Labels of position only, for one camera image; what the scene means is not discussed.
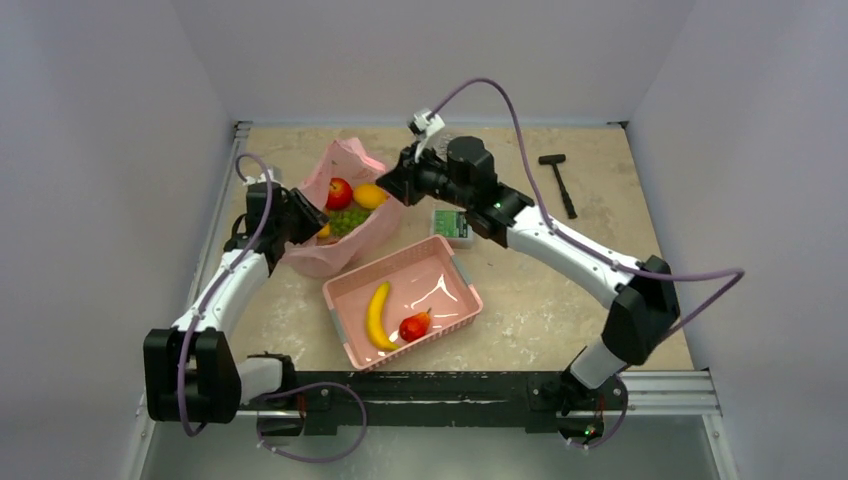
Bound green fake grapes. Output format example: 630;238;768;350
328;207;371;238

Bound pink plastic bag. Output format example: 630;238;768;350
281;137;404;278

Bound yellow fake banana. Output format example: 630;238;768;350
365;282;398;351

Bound red orange fake pear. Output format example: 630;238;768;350
398;309;431;343

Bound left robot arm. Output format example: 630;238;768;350
143;182;329;424

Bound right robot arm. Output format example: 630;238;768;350
376;136;680;414

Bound orange yellow fake mango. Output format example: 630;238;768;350
316;224;332;240

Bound orange fake fruit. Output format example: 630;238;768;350
353;183;389;211

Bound red fake apple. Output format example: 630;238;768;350
325;177;353;211

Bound green labelled small plastic case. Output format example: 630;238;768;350
430;209;475;249

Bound pink plastic basket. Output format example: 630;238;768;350
323;235;483;372

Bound black hammer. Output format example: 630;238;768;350
537;153;578;220

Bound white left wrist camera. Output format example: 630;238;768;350
242;168;282;186

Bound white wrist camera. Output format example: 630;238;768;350
408;109;446;163
242;168;282;186

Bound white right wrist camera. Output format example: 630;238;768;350
408;109;446;163

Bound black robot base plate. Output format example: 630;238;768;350
235;369;627;439

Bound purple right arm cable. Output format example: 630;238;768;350
427;77;747;452

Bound aluminium table frame rail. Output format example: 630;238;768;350
125;120;740;480

